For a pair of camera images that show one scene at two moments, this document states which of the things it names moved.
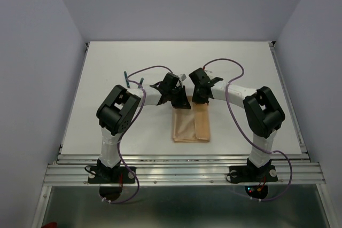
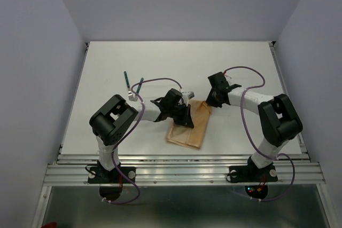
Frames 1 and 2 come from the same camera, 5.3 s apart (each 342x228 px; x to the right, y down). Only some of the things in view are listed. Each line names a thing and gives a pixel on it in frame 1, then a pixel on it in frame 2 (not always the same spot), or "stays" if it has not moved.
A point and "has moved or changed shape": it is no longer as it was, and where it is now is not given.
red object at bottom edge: [51, 225] stays
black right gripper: [197, 100] -> [210, 101]
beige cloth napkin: [191, 125] has moved or changed shape
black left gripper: [183, 103] -> [185, 120]
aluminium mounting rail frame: [294, 170] stays
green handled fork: [126, 79] stays
